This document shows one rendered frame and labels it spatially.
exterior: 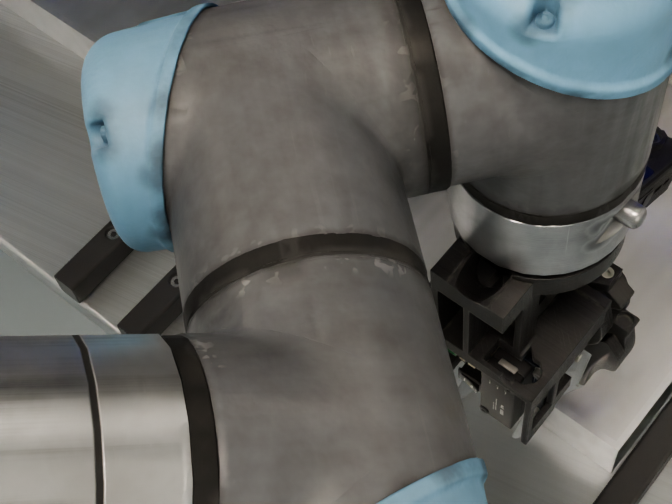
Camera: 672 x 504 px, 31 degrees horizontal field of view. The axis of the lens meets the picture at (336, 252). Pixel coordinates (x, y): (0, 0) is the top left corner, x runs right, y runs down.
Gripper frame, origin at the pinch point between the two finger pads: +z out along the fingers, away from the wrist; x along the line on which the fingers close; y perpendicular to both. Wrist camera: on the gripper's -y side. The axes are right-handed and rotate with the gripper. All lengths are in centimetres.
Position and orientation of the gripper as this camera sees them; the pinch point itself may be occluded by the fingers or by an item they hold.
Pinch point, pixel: (541, 367)
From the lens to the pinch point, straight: 68.1
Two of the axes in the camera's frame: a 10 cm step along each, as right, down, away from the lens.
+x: 7.7, 5.2, -3.8
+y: -6.4, 7.0, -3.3
